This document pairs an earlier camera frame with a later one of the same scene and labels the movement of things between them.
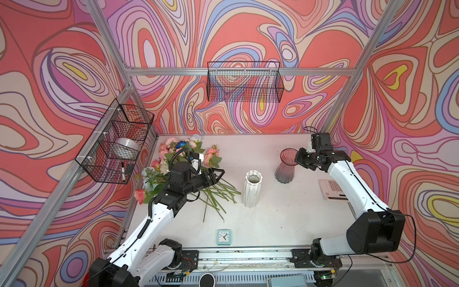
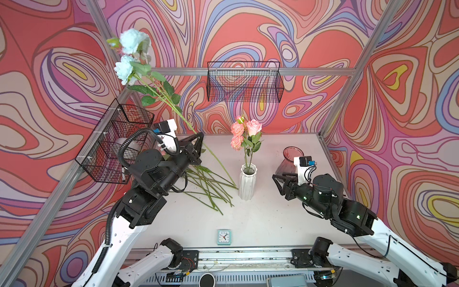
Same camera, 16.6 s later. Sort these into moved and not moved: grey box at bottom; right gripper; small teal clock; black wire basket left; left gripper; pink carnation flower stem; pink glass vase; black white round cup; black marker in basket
Moved: right gripper; pink carnation flower stem; left gripper
Not moved: grey box at bottom; pink glass vase; black marker in basket; black white round cup; black wire basket left; small teal clock
